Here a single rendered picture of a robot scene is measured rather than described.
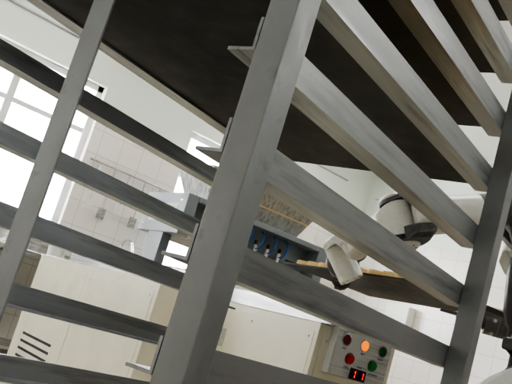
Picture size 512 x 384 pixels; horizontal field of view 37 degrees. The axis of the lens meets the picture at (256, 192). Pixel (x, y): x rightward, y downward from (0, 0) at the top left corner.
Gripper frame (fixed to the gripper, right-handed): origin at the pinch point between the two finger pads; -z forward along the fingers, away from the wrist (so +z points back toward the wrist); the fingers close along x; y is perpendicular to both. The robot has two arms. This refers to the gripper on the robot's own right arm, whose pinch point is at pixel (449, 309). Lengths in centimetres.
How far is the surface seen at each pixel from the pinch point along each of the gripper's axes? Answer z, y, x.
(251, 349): -58, -6, -30
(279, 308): -52, -2, -14
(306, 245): -57, -62, 16
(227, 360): -30, 183, -29
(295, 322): -45.2, 6.7, -17.8
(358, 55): -27, 173, 4
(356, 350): -24.7, 7.6, -20.6
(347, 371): -25.5, 8.4, -27.5
